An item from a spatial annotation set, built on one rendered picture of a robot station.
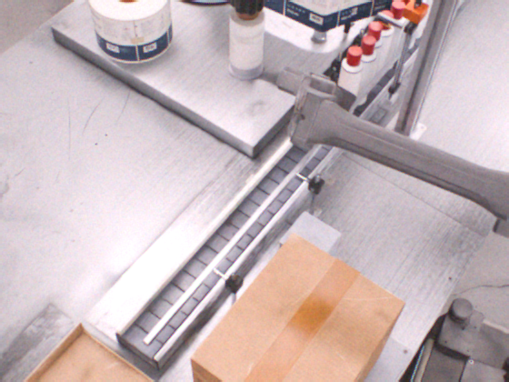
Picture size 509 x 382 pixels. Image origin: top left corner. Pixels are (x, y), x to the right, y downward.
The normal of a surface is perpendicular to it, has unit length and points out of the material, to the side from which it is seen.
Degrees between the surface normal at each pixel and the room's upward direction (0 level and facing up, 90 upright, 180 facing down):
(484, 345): 0
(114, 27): 90
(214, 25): 0
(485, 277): 0
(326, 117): 47
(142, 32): 90
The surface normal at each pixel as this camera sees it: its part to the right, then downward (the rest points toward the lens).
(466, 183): -0.27, 0.15
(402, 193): 0.09, -0.54
